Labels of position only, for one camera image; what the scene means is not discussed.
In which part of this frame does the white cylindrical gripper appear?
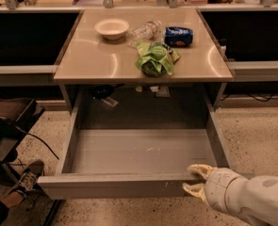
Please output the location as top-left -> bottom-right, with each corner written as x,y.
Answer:
183,164 -> 251,214

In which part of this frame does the grey top drawer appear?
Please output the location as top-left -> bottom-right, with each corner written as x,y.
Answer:
37,89 -> 255,201

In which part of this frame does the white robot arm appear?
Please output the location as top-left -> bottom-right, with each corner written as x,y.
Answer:
183,164 -> 278,226

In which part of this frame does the grey drawer cabinet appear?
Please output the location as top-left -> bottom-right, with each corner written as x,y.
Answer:
53,7 -> 235,118

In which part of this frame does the green chip bag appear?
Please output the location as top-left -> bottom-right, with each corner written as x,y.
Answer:
135,40 -> 181,77

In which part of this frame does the blue soda can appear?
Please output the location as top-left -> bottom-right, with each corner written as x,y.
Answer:
164,26 -> 193,47

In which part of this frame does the clear plastic water bottle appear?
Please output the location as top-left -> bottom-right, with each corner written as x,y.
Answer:
127,21 -> 161,47

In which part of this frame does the grey sneaker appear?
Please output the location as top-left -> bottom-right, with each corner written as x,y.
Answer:
10,160 -> 44,198

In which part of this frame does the white bowl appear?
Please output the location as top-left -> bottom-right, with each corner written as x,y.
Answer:
94,19 -> 129,40

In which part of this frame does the black cart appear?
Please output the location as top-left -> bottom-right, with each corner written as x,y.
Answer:
0,89 -> 64,226

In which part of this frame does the person's leg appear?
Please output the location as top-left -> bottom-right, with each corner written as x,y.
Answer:
0,191 -> 24,226

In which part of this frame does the black cable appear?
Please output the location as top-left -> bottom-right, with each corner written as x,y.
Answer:
15,127 -> 60,160

